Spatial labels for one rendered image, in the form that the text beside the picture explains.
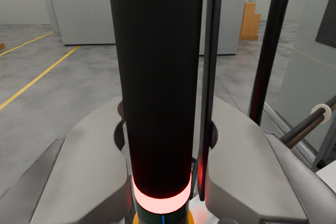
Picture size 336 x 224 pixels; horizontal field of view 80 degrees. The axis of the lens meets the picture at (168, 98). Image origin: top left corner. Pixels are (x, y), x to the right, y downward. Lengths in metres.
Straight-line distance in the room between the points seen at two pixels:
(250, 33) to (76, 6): 6.06
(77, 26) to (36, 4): 6.30
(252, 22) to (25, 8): 11.32
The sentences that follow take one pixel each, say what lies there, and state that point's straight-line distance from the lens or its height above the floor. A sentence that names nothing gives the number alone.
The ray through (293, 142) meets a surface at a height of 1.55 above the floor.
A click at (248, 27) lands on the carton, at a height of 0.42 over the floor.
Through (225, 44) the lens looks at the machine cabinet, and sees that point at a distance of 6.01.
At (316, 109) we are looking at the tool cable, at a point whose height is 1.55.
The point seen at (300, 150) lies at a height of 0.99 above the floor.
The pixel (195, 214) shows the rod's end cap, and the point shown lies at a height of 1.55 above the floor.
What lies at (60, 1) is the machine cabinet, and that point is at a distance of 7.62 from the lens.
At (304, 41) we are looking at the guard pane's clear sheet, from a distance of 1.25.
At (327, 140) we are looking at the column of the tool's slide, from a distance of 0.87.
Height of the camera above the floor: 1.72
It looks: 29 degrees down
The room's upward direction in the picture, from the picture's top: straight up
